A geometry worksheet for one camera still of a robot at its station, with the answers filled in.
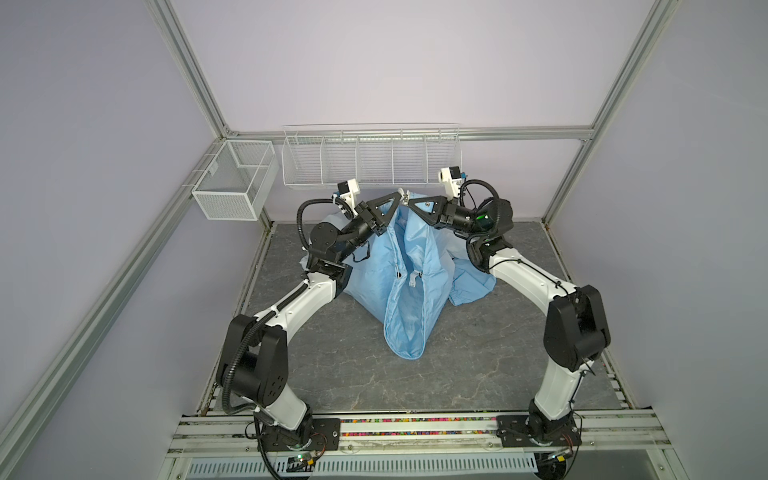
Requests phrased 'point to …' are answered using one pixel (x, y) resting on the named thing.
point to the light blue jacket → (410, 271)
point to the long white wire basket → (369, 154)
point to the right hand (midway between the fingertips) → (408, 208)
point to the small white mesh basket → (236, 185)
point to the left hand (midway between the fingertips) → (406, 201)
